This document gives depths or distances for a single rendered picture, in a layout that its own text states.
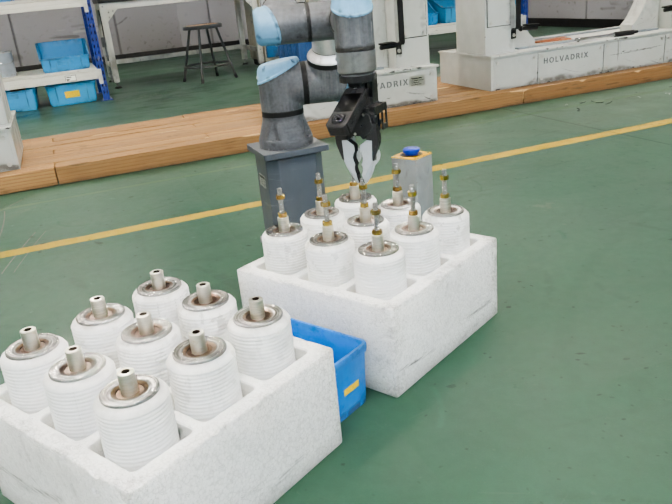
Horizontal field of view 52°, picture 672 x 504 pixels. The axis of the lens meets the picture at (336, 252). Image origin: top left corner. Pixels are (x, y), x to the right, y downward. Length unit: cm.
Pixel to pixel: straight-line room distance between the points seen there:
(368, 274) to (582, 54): 319
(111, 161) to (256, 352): 229
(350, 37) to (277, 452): 74
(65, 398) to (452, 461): 58
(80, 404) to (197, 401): 15
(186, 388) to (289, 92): 109
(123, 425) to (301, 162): 115
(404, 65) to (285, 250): 246
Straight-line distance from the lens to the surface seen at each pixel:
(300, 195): 193
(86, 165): 324
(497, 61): 395
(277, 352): 105
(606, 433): 123
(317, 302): 131
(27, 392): 111
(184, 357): 98
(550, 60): 416
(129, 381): 92
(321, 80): 190
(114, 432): 92
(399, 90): 367
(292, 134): 190
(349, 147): 138
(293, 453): 109
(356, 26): 133
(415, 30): 375
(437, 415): 124
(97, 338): 114
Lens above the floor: 71
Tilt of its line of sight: 21 degrees down
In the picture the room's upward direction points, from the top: 6 degrees counter-clockwise
